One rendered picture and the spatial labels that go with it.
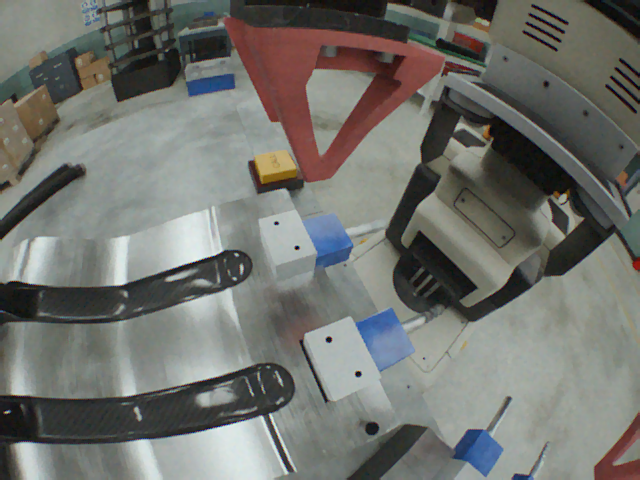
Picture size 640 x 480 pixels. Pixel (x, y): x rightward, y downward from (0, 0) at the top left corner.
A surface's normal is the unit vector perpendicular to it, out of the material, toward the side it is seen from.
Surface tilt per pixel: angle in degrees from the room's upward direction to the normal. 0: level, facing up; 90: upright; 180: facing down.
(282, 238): 0
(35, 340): 26
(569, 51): 98
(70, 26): 90
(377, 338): 0
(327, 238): 0
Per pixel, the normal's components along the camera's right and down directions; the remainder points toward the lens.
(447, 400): 0.11, -0.58
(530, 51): -0.78, 0.54
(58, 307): 0.52, -0.65
